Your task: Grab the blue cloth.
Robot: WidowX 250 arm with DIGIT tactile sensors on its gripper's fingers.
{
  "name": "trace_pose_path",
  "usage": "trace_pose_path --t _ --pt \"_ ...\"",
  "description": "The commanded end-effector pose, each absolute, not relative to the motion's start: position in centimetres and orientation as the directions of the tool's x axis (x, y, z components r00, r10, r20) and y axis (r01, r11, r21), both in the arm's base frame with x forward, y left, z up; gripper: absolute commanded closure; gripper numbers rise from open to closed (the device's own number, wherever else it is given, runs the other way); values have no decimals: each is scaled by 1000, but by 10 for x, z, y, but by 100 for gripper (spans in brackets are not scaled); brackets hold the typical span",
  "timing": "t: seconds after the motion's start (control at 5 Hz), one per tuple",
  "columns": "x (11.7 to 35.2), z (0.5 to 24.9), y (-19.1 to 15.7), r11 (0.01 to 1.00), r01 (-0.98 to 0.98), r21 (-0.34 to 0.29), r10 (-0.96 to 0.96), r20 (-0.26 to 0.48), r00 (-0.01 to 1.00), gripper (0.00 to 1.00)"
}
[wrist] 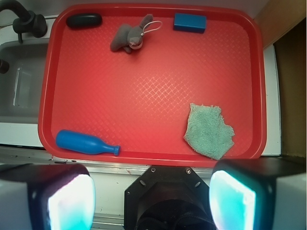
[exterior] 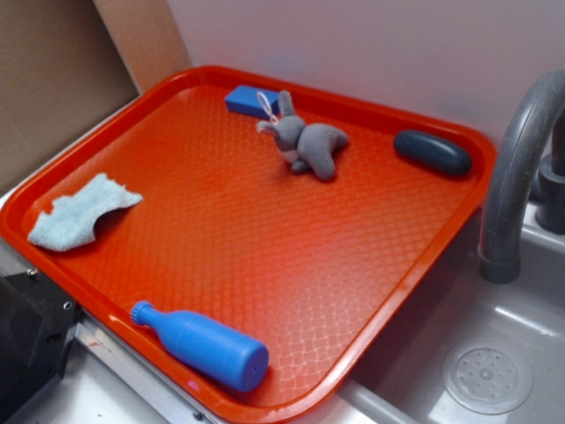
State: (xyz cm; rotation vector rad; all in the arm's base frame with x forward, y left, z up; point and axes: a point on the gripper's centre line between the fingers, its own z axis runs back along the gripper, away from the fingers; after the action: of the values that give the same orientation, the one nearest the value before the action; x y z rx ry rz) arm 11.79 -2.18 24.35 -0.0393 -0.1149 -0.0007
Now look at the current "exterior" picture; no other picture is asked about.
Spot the red plastic tray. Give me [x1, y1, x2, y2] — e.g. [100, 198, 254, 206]
[1, 67, 496, 423]

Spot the blue rectangular block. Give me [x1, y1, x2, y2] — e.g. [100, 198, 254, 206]
[224, 85, 279, 119]

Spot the grey plush bunny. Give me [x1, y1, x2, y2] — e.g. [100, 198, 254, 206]
[256, 90, 349, 181]

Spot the light blue cloth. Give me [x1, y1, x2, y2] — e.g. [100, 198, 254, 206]
[27, 173, 143, 253]

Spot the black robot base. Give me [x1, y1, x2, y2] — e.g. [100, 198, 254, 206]
[1, 269, 79, 423]

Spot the grey toy sink basin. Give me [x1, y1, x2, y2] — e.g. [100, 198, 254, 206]
[339, 204, 564, 423]

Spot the dark grey oval object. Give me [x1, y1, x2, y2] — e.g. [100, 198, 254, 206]
[393, 130, 472, 177]

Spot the grey plastic faucet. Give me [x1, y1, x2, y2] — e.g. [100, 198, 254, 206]
[478, 70, 564, 284]

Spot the brown cardboard panel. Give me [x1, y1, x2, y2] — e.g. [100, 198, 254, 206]
[1, 1, 191, 193]

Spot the blue plastic bottle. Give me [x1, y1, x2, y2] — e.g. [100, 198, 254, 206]
[131, 300, 269, 392]

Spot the grey faucet knob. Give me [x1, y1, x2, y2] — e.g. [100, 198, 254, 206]
[535, 130, 564, 235]

